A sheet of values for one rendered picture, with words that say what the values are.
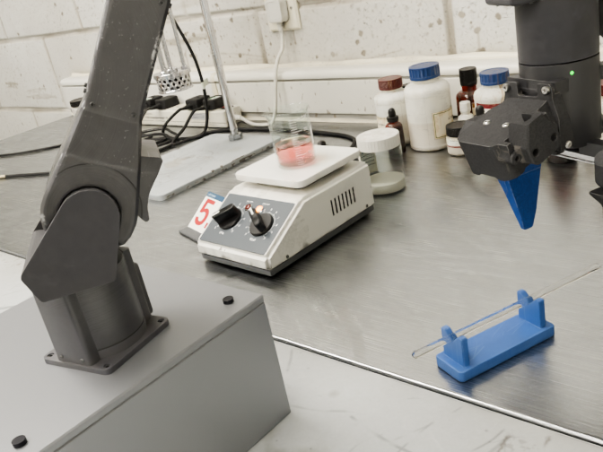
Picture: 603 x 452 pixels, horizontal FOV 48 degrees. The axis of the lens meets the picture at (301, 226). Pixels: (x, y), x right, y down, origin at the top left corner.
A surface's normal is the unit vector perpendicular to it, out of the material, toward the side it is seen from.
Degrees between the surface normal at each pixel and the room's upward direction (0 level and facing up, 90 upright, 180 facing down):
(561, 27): 90
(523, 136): 82
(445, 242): 0
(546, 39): 90
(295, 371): 0
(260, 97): 90
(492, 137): 19
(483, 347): 0
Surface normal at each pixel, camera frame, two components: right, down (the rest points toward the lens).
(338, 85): -0.64, 0.41
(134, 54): 0.27, 0.32
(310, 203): 0.72, 0.14
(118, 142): 0.39, -0.19
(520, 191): 0.41, 0.15
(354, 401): -0.18, -0.91
